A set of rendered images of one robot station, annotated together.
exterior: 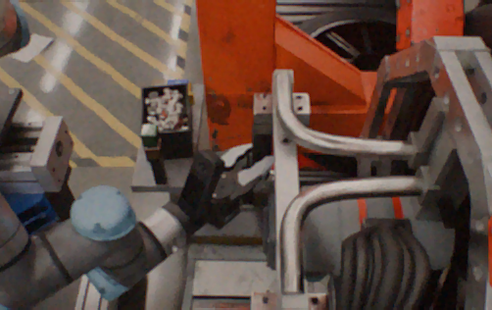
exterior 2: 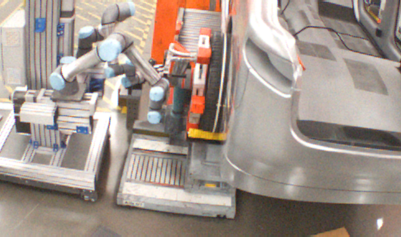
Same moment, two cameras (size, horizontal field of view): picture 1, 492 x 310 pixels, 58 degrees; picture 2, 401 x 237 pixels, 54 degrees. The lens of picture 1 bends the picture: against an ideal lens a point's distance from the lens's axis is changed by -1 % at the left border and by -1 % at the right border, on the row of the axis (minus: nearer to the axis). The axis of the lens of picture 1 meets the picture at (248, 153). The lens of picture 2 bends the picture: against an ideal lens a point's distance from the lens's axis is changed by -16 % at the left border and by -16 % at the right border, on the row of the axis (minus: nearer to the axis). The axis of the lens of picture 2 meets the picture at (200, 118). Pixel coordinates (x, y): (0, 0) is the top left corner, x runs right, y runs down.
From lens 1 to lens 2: 2.46 m
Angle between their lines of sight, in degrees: 17
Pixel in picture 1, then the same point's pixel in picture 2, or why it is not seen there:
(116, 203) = not seen: hidden behind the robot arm
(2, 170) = (95, 68)
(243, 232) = (156, 129)
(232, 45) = (160, 45)
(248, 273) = (156, 144)
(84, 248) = (127, 66)
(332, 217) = not seen: hidden behind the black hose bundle
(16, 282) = (116, 67)
